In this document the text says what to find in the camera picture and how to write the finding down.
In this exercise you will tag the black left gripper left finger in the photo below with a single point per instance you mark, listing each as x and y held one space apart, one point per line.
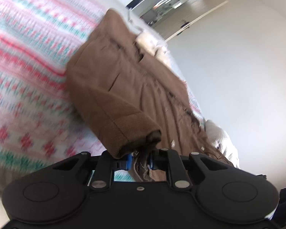
96 172

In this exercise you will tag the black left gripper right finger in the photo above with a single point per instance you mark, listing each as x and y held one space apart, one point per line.
184 172

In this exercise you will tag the brown coat with fur collar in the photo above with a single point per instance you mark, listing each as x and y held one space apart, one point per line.
131 101

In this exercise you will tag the cream bedroom door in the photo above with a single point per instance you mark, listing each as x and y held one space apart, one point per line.
181 18

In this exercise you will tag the pink green patterned blanket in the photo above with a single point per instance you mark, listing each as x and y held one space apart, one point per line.
33 76

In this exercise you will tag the grey bed sheet mattress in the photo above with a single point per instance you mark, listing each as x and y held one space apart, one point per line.
157 28

